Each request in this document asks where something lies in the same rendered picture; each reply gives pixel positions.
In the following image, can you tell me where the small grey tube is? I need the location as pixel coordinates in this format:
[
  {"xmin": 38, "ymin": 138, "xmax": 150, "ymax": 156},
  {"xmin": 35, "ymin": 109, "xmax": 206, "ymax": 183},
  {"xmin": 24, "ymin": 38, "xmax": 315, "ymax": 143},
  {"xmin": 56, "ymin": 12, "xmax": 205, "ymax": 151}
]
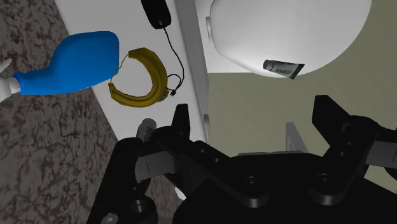
[{"xmin": 136, "ymin": 118, "xmax": 158, "ymax": 144}]

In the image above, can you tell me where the yellow curved neck band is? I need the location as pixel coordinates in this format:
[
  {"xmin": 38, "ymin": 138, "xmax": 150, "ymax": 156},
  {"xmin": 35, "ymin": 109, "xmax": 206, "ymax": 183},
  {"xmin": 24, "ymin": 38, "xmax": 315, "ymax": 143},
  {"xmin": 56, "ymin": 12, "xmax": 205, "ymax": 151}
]
[{"xmin": 108, "ymin": 46, "xmax": 170, "ymax": 109}]

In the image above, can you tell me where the grey tube with green end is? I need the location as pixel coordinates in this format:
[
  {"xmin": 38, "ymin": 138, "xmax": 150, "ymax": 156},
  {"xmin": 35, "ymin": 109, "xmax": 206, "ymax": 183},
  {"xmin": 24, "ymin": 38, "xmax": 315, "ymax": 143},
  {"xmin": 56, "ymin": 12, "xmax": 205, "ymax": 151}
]
[{"xmin": 262, "ymin": 59, "xmax": 305, "ymax": 80}]

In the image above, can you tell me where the blue spray bottle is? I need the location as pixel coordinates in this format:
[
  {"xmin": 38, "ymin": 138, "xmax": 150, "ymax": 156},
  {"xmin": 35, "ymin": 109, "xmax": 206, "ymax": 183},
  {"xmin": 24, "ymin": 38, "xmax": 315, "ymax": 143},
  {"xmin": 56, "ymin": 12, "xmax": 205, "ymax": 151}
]
[{"xmin": 0, "ymin": 31, "xmax": 120, "ymax": 104}]

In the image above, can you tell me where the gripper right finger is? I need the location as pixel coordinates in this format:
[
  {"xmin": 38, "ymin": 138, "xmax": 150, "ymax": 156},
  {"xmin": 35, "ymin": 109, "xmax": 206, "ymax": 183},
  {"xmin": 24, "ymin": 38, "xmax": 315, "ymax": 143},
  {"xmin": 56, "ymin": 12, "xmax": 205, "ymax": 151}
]
[{"xmin": 309, "ymin": 94, "xmax": 397, "ymax": 206}]

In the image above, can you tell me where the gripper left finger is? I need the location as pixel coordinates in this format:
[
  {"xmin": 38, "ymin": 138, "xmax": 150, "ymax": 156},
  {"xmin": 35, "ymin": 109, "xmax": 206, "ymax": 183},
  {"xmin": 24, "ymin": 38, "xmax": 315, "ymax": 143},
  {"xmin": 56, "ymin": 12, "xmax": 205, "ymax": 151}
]
[{"xmin": 87, "ymin": 104, "xmax": 271, "ymax": 224}]

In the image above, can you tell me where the black device with cable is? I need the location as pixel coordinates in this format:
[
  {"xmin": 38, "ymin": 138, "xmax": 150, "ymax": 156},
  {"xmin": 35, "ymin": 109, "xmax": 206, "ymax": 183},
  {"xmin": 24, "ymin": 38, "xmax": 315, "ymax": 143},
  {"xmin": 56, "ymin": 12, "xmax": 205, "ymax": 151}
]
[{"xmin": 140, "ymin": 0, "xmax": 186, "ymax": 97}]

